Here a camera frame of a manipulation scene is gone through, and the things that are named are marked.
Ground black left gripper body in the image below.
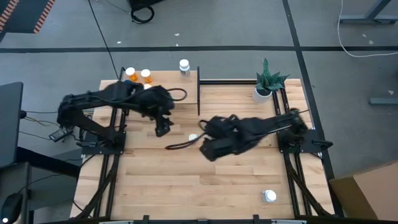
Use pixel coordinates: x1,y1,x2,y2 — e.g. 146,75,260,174
136,85,175,119

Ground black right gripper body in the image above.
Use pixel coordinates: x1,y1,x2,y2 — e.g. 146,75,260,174
206,114,259,150

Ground wooden shelf black metal legs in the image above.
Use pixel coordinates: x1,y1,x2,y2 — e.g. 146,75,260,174
118,66,201,116

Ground green plant in white pot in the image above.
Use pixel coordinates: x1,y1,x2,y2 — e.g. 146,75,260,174
252,58,290,105

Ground black equipment base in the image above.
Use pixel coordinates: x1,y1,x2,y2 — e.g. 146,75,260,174
128,0,165,8

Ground black power adapter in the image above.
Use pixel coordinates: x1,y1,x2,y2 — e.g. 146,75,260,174
49,128,74,143

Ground black desk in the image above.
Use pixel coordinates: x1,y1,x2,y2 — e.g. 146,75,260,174
0,146,82,224

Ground large black panel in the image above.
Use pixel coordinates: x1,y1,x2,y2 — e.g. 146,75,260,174
0,82,25,170

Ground cardboard box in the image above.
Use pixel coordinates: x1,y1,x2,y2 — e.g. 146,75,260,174
328,161,398,222

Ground grey metal foot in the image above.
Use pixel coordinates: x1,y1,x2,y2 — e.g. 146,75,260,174
369,97,398,106

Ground black mat orange stripes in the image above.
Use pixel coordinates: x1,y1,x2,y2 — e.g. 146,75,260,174
0,0,56,43

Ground black computer mouse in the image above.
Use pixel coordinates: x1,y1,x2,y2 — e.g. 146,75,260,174
0,192,24,224

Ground grey metal desk leg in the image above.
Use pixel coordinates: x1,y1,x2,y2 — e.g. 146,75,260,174
338,0,398,25

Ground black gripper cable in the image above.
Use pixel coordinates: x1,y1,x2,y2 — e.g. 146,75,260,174
164,119,209,151
166,88,188,102

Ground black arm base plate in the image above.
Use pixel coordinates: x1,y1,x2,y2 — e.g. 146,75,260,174
277,129,334,154
81,129,127,156

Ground long black cable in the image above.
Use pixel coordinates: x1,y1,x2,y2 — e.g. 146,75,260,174
88,0,121,79

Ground coiled black cable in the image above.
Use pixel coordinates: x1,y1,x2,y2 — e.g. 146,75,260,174
130,4,155,25

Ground white cable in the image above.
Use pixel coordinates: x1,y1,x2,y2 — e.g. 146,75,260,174
337,0,398,58

